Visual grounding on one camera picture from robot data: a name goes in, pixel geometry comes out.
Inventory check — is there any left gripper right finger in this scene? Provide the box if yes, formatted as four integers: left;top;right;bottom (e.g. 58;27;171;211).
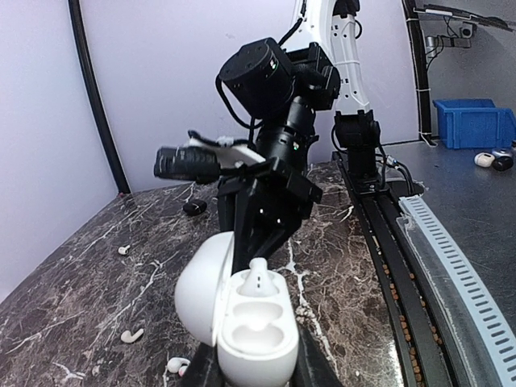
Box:
292;323;342;387

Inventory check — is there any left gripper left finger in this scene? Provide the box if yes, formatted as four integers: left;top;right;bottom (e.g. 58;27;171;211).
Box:
183;343;225;387

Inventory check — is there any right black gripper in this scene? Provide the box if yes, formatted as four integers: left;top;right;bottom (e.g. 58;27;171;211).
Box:
216;38;340;274

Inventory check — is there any white hook earbud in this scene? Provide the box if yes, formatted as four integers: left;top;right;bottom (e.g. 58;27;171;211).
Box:
166;357;190;377
238;258;279;298

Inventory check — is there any white oval charging case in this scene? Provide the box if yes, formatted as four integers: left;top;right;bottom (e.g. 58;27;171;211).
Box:
174;231;299;386

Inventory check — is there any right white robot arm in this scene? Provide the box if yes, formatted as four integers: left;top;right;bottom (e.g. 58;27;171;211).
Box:
215;1;386;272

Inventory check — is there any black earbud case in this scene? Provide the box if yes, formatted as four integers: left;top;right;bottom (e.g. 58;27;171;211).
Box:
182;199;207;216

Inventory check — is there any white case on bench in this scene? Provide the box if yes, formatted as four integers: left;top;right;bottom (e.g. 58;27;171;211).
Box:
474;152;496;169

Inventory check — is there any dark case on bench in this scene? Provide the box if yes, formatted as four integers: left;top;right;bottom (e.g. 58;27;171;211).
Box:
491;148;514;172

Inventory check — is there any white stem earbud centre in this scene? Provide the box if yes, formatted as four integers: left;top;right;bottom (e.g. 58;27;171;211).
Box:
120;328;144;344

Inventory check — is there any white stem earbud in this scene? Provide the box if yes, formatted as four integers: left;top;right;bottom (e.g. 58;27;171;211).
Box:
120;328;144;344
118;245;131;256

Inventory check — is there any white stem earbud far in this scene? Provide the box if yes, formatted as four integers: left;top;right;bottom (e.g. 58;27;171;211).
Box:
118;245;131;256

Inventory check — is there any blue plastic bin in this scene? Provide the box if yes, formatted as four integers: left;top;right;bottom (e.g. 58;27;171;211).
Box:
433;98;515;149

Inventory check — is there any black front rail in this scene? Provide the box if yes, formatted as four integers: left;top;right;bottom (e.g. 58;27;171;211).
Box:
332;152;471;386

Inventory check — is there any right black frame post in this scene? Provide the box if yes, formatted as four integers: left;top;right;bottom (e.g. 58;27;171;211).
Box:
68;0;131;195

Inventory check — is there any white slotted cable duct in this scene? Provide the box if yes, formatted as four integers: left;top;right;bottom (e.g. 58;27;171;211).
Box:
399;196;515;386

